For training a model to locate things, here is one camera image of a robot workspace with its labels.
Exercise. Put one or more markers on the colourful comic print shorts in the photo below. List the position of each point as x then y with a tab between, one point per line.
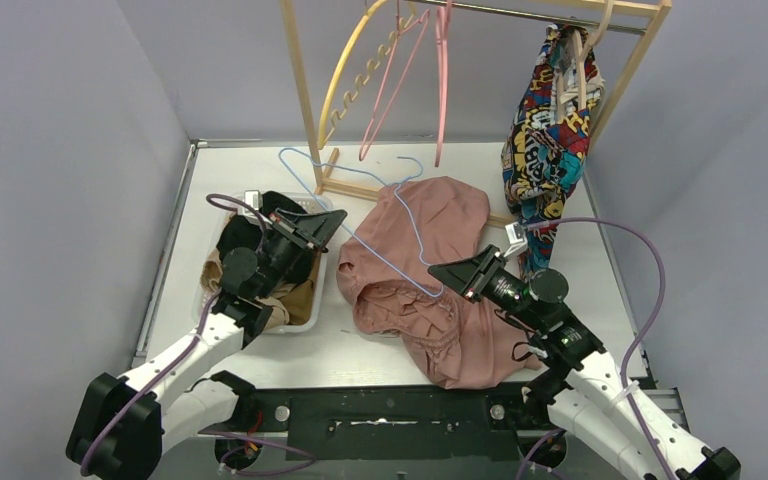
542	161

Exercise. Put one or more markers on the brown shorts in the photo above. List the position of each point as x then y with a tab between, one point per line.
297	300

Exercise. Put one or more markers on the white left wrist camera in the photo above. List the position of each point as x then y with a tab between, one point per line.
253	198

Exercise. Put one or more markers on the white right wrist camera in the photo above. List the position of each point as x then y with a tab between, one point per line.
517	239

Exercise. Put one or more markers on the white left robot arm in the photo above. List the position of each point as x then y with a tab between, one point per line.
126	423

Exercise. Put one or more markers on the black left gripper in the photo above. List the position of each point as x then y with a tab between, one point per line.
292	230

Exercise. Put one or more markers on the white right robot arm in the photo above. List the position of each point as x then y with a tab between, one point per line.
583	390

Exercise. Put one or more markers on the thin pink wire hanger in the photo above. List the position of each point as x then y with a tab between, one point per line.
390	85

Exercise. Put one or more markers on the yellow wire hanger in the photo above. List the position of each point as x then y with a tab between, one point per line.
357	65

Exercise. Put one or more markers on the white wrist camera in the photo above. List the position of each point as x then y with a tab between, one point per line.
517	239
253	198

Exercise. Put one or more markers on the white plastic basket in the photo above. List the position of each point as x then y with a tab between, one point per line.
201	294

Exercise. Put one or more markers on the thick pink plastic hanger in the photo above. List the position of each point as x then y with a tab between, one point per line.
442	23

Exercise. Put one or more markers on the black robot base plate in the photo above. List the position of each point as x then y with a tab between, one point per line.
391	423

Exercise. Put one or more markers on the wooden hanger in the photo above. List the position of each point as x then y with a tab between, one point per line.
580	50

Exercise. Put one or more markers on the pink shorts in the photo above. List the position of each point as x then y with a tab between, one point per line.
382	274

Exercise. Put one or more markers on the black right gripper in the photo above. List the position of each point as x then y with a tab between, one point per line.
467	277

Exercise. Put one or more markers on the black shorts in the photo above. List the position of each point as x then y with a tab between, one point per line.
240	232

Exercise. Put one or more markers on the wooden clothes rack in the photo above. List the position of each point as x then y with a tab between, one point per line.
635	18

